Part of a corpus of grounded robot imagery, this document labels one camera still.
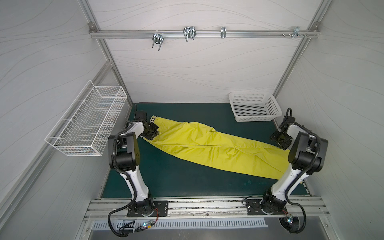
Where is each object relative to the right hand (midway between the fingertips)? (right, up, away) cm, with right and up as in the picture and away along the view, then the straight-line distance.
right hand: (279, 141), depth 96 cm
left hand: (-79, +7, +2) cm, 79 cm away
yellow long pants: (-37, -3, -2) cm, 37 cm away
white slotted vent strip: (-76, -34, -27) cm, 88 cm away
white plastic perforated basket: (-7, +24, +23) cm, 34 cm away
